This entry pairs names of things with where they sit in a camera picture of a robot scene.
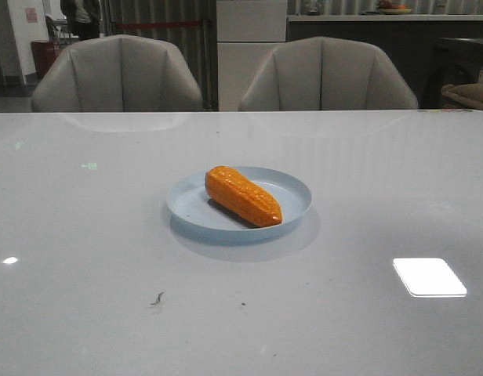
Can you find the orange toy corn cob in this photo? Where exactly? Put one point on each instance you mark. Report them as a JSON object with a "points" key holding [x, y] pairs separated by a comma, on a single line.
{"points": [[232, 190]]}

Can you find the light blue round plate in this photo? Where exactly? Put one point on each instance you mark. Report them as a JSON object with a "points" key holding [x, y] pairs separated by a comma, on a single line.
{"points": [[196, 214]]}

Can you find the right beige leather chair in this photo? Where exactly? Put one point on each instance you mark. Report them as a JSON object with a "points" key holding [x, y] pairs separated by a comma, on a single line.
{"points": [[323, 73]]}

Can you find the beige leather chair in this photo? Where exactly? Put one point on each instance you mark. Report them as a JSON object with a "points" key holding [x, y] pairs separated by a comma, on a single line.
{"points": [[120, 73], [323, 73]]}

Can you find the white drawer cabinet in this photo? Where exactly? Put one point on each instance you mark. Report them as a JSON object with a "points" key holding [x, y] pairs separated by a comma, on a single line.
{"points": [[246, 31]]}

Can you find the left beige leather chair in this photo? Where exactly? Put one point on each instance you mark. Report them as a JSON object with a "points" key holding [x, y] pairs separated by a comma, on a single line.
{"points": [[120, 73]]}

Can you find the dark counter with white top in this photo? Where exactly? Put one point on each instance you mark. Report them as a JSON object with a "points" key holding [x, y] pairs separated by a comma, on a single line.
{"points": [[429, 50]]}

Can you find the fruit bowl on counter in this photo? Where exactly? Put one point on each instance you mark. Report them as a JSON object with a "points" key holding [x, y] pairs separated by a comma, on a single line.
{"points": [[387, 7]]}

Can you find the person in background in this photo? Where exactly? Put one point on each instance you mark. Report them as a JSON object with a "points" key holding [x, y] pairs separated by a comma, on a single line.
{"points": [[83, 17]]}

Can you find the red bin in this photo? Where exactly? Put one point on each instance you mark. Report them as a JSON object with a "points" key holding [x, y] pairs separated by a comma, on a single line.
{"points": [[44, 55]]}

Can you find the tan cushion at right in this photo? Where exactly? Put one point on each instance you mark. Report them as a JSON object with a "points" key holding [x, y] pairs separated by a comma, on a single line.
{"points": [[466, 96]]}

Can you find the pink wall notice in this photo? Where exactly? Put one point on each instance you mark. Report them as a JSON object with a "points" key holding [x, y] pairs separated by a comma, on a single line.
{"points": [[31, 15]]}

